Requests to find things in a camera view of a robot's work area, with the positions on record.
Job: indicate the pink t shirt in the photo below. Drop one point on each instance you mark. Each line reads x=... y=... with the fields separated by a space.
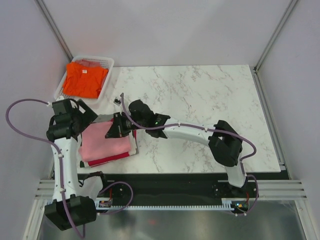
x=86 y=150

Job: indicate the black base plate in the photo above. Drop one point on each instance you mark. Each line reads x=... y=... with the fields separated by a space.
x=173 y=189

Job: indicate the dark pink shirt in basket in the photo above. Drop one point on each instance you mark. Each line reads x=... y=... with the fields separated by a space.
x=88 y=63

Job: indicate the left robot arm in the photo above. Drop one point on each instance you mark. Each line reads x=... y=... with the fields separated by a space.
x=73 y=203

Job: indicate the aluminium frame post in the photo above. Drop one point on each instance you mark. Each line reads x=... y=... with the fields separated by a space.
x=54 y=28
x=276 y=33

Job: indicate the white slotted cable duct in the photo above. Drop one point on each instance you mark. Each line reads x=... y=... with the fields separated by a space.
x=103 y=204

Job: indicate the folded white t shirt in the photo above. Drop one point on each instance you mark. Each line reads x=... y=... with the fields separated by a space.
x=133 y=147

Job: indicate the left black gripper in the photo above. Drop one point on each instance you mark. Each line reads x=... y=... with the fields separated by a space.
x=88 y=116

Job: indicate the right aluminium frame post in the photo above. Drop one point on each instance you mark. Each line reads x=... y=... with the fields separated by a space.
x=276 y=33

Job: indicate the orange t shirt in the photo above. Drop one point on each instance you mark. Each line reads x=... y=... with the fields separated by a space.
x=84 y=81

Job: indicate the left aluminium frame post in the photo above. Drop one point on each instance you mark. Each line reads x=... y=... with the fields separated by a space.
x=54 y=28

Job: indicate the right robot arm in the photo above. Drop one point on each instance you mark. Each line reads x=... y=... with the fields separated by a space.
x=221 y=138

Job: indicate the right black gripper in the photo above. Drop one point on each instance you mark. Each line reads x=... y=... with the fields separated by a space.
x=115 y=131

